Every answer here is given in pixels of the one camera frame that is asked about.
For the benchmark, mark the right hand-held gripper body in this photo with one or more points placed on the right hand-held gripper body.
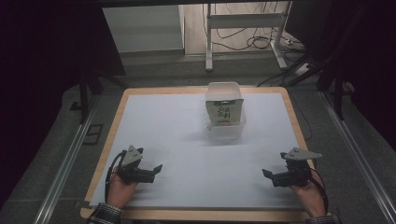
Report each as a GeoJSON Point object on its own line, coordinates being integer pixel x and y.
{"type": "Point", "coordinates": [294, 169]}

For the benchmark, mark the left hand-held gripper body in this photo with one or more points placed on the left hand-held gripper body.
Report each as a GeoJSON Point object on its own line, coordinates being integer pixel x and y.
{"type": "Point", "coordinates": [132, 168]}

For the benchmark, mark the cream snack packet green print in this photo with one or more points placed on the cream snack packet green print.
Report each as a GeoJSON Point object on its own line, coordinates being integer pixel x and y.
{"type": "Point", "coordinates": [224, 112]}

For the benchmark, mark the translucent white plastic container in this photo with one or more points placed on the translucent white plastic container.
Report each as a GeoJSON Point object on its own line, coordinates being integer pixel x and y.
{"type": "Point", "coordinates": [222, 90]}

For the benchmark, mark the person's left hand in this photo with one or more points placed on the person's left hand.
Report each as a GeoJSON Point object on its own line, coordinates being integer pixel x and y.
{"type": "Point", "coordinates": [120, 191]}

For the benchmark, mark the person's right hand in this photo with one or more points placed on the person's right hand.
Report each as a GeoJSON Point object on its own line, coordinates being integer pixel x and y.
{"type": "Point", "coordinates": [309, 196]}

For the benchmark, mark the white table mat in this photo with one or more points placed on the white table mat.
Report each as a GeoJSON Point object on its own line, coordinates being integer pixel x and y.
{"type": "Point", "coordinates": [174, 149]}

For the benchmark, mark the black floor plate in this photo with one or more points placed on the black floor plate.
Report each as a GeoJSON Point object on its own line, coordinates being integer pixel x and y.
{"type": "Point", "coordinates": [93, 133]}

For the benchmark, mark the black metal stand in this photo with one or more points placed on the black metal stand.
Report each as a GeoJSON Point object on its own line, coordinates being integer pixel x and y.
{"type": "Point", "coordinates": [337, 93]}
{"type": "Point", "coordinates": [83, 93]}

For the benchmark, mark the white power strip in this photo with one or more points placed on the white power strip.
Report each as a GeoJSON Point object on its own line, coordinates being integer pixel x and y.
{"type": "Point", "coordinates": [302, 69]}

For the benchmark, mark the dark curtain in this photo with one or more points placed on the dark curtain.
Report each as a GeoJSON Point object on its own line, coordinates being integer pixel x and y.
{"type": "Point", "coordinates": [37, 77]}
{"type": "Point", "coordinates": [367, 62]}

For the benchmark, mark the aluminium rail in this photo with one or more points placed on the aluminium rail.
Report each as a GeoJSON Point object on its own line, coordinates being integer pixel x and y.
{"type": "Point", "coordinates": [62, 174]}
{"type": "Point", "coordinates": [358, 149]}

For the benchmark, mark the grey wall panel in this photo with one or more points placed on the grey wall panel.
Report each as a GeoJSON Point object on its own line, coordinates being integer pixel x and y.
{"type": "Point", "coordinates": [143, 28]}

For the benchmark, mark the white metal desk frame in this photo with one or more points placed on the white metal desk frame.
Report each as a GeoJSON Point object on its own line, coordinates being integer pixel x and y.
{"type": "Point", "coordinates": [243, 21]}

